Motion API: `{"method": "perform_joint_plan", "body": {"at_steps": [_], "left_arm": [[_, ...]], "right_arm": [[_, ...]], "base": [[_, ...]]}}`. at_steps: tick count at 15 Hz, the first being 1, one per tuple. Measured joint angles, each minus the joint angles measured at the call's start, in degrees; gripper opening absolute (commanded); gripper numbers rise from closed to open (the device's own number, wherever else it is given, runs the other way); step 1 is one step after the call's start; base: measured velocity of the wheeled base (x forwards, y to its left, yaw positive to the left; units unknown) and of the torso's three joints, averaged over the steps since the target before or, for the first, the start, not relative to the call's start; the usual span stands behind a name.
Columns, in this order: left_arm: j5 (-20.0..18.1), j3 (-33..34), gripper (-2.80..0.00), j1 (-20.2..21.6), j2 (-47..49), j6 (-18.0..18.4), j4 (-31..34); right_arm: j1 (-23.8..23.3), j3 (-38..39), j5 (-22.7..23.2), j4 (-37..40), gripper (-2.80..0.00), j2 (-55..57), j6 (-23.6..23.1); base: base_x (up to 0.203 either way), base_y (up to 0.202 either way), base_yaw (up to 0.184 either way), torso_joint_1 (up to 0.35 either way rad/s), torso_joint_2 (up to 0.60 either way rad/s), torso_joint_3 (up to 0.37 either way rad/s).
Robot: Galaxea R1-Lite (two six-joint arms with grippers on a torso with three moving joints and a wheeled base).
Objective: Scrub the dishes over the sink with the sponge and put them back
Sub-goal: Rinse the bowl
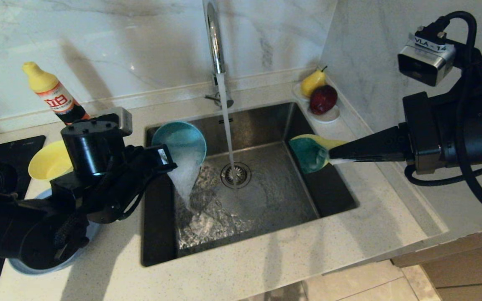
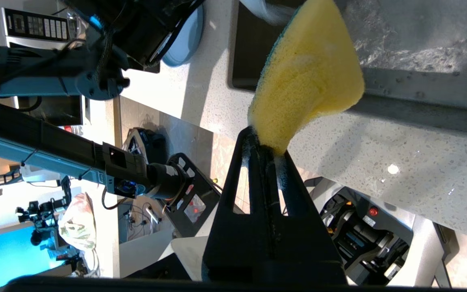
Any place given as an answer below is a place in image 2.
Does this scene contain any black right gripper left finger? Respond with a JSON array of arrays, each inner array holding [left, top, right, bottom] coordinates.
[[202, 126, 270, 285]]

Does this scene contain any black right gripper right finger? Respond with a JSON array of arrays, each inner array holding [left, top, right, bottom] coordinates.
[[266, 149, 347, 287]]

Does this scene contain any yellow sponge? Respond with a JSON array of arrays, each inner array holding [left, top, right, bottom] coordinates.
[[247, 0, 366, 157]]

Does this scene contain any grey black robot base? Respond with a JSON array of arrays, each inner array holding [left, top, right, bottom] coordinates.
[[170, 186, 462, 289]]

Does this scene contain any stainless steel sink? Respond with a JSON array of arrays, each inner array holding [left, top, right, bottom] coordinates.
[[228, 0, 467, 139]]

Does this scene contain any black floor device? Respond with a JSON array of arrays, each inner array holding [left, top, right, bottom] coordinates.
[[122, 127, 168, 163]]

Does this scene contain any white plastic bag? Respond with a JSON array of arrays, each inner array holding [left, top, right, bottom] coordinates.
[[58, 192, 97, 251]]

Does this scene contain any blue-grey plate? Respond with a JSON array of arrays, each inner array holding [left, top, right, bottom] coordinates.
[[161, 3, 205, 68]]

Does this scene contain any running water stream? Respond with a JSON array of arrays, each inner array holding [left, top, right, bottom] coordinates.
[[240, 0, 299, 26]]

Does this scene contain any silver microwave oven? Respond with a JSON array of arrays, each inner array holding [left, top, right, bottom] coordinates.
[[1, 7, 93, 127]]

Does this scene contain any black camera tripod rig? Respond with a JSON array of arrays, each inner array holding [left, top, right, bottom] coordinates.
[[15, 176, 74, 249]]

